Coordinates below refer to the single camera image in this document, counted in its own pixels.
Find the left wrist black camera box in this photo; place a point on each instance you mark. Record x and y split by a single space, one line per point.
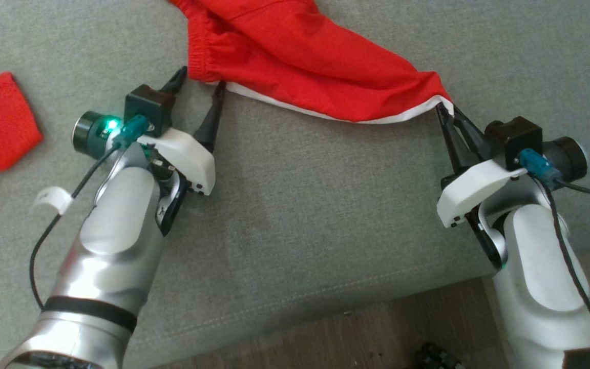
149 110

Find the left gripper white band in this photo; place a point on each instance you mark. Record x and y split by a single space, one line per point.
185 159

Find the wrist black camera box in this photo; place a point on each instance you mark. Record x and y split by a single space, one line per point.
149 110
512 138

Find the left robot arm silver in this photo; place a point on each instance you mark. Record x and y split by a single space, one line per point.
110 246

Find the grey sofa seat cushion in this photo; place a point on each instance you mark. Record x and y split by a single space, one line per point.
300 205

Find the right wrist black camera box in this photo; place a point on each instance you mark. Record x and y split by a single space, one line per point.
512 138

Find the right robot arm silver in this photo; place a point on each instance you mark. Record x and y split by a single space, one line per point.
535 266

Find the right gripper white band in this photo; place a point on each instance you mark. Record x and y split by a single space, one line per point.
471 192

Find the red shorts white stripe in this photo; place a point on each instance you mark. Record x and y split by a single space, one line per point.
295 56

